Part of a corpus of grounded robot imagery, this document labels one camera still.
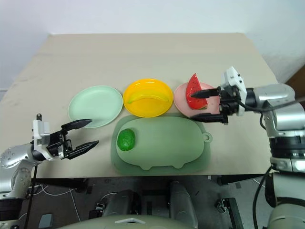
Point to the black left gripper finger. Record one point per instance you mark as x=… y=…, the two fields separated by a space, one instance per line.
x=77 y=123
x=83 y=149

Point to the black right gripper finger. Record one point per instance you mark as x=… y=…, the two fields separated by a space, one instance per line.
x=209 y=117
x=206 y=93

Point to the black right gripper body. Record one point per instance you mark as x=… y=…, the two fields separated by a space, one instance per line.
x=228 y=105

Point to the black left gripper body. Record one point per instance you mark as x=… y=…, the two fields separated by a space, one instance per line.
x=58 y=144

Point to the red watermelon slice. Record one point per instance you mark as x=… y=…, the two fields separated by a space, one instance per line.
x=195 y=83

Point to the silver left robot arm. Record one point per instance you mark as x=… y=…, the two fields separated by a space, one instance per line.
x=14 y=157

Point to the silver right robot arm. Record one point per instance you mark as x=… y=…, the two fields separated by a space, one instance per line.
x=281 y=95

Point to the pink plate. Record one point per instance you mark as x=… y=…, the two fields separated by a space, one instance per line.
x=180 y=97

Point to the pale green plate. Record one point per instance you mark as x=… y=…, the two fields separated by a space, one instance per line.
x=95 y=105

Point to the yellow plate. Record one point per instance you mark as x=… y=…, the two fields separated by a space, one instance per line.
x=147 y=111

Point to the green pig-shaped cutting board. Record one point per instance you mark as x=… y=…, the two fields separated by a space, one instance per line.
x=114 y=157

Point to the round green fruit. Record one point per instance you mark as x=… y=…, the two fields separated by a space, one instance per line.
x=126 y=140

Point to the pale green pig-shaped board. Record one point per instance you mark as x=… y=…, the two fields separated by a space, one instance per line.
x=164 y=143

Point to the yellow banana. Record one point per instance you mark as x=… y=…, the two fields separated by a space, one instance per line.
x=143 y=98

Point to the dark rounded robot leg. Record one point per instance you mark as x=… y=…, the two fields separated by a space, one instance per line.
x=181 y=202
x=124 y=200

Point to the grey-green robot torso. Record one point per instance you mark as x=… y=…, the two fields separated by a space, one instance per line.
x=133 y=225

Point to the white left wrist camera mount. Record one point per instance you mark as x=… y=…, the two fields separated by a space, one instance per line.
x=39 y=133

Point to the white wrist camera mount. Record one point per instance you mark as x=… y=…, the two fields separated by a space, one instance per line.
x=39 y=133
x=234 y=77

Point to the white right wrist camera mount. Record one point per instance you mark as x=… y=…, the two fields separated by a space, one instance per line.
x=234 y=77

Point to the black table frame bar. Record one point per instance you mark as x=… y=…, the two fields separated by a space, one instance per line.
x=240 y=179
x=59 y=183

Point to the brown board by wall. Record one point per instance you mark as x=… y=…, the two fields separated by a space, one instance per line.
x=297 y=82

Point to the black table frame leg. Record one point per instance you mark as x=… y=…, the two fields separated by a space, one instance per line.
x=232 y=212

